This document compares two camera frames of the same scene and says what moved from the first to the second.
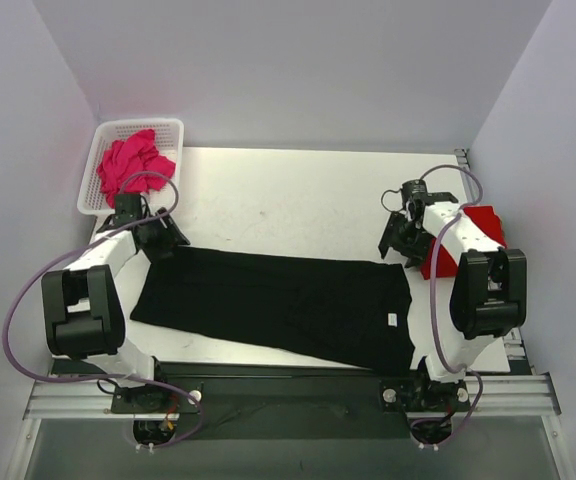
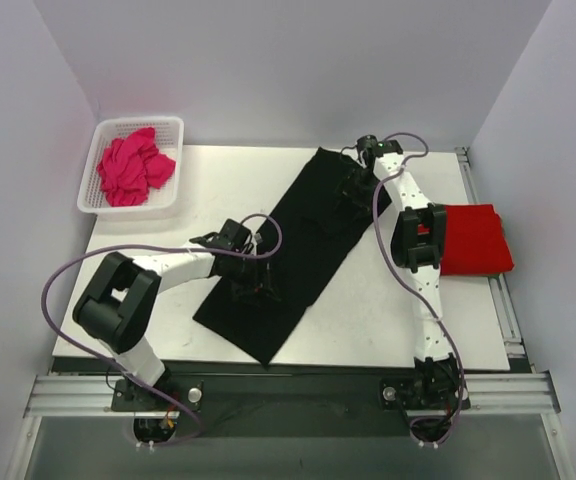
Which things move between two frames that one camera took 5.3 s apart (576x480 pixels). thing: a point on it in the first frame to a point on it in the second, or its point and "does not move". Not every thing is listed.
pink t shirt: [133, 166] does not move
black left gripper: [166, 235] to [250, 288]
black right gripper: [399, 240] to [347, 195]
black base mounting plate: [257, 401] does not move
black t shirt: [349, 310] to [312, 229]
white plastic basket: [170, 142] does not move
